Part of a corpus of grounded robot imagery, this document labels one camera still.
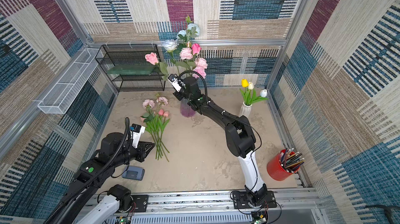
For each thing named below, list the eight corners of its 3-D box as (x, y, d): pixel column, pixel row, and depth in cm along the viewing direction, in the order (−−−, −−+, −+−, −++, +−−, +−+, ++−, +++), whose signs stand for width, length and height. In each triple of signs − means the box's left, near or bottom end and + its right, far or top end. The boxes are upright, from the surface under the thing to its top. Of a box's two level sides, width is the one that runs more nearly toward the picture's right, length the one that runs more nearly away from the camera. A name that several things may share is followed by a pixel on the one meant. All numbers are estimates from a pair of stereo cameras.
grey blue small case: (123, 177, 83) (121, 176, 81) (128, 167, 87) (126, 165, 84) (142, 181, 82) (140, 179, 80) (146, 170, 86) (144, 168, 83)
